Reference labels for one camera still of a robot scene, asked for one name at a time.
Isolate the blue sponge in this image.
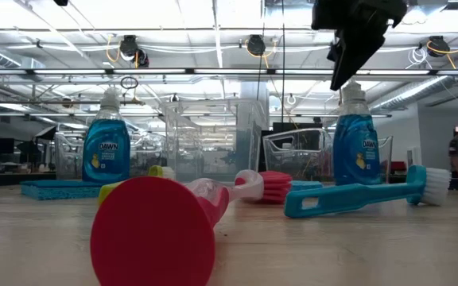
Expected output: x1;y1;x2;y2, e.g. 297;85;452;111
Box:
290;180;324;192
20;180;103;201

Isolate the blue dish brush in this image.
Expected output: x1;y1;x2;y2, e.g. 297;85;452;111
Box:
283;164;452;219

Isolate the blue dish soap bottle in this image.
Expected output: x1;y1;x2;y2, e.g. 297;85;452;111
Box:
332;79;382;187
81;86;131;184

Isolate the red suction cup dish brush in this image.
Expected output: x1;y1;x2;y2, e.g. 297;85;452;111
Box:
90;169;293;286

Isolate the green dish brush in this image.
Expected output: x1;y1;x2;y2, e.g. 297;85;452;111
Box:
97;164;177;206

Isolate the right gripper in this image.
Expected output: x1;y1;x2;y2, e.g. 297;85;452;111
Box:
311;0;409;92

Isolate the clear plastic handled bin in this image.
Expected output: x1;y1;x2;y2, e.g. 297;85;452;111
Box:
53;129;169;180
262;127;394;184

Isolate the black power cable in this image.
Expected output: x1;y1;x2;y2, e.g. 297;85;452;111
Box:
280;0;286;124

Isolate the black cable loop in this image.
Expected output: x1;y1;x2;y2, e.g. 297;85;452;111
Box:
119;75;139;91

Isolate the clear plastic storage box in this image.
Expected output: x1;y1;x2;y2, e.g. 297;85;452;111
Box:
159;99;269;184

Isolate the black ceiling cable reel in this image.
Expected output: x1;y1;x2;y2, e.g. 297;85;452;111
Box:
118;34;150;68
426;35;451;59
246;34;267;57

